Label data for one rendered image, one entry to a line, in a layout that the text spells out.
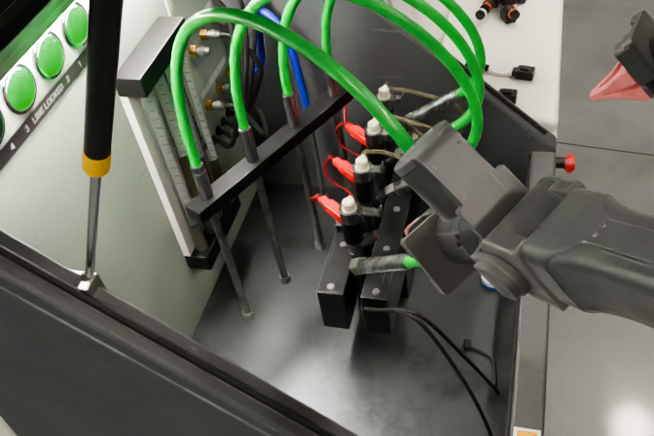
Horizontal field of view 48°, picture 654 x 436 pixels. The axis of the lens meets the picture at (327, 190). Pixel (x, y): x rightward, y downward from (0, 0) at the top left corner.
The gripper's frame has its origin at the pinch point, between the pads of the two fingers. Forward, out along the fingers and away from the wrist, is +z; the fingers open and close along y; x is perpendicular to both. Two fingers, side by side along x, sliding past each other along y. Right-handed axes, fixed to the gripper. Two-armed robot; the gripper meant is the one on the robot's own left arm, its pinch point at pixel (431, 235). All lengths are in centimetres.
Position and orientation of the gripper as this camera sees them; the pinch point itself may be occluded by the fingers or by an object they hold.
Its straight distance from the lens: 76.3
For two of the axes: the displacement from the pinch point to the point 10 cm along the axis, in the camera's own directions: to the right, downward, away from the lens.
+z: -2.0, 0.7, 9.8
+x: 6.3, 7.7, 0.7
